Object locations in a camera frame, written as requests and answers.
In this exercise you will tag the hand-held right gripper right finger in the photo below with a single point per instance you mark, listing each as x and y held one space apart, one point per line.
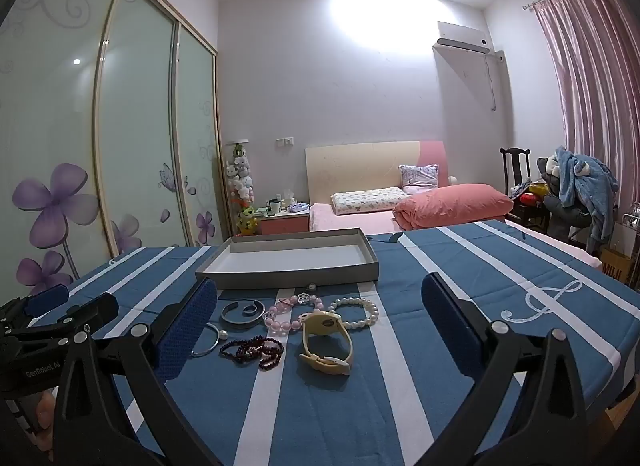
450 333

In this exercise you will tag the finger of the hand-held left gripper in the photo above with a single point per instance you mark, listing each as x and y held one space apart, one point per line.
45 297
97 308

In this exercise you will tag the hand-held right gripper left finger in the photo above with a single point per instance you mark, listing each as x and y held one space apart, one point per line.
187 326

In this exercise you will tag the thin silver bangle with pearl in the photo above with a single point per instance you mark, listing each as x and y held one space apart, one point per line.
212 343

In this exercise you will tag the silver cuff bangle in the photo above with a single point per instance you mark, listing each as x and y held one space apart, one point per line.
243 320

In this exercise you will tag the grey shallow cardboard tray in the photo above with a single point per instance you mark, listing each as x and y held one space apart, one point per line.
290 258

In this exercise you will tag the cream wrist watch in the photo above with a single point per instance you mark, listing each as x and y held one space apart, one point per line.
325 341

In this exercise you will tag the person's left hand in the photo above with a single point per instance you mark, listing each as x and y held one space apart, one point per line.
44 416

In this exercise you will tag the folded pink quilt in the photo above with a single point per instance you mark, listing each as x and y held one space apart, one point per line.
450 206

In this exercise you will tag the blue white striped blanket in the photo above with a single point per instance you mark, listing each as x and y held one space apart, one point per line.
350 416

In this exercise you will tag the pink and beige nightstand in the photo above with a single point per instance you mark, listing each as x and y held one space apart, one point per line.
282 223

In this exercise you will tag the pink bed sheet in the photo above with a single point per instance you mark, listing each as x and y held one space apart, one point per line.
350 223

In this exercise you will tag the stack of plush toys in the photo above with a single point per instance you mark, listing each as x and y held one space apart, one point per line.
241 185

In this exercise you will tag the white patterned pillow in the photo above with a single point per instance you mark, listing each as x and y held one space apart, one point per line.
367 200

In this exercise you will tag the purple printed pillow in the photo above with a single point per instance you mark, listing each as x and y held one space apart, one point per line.
419 178

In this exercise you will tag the dark wooden chair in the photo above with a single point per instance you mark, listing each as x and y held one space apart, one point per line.
522 180

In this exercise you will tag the beige and pink headboard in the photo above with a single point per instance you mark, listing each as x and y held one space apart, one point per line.
360 168

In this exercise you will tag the glass wardrobe with purple flowers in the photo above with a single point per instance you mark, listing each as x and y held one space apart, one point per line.
140 120

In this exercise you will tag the blue fleece garment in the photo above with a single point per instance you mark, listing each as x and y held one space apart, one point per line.
585 180

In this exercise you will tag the white air conditioner pipe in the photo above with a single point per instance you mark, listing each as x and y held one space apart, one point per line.
492 80

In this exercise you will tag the white air conditioner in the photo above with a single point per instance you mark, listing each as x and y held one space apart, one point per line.
460 38

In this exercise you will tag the pink curtain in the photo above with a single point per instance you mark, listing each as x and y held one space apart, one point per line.
595 70

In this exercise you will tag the white wall outlet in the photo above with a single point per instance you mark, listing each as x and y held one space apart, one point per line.
285 141

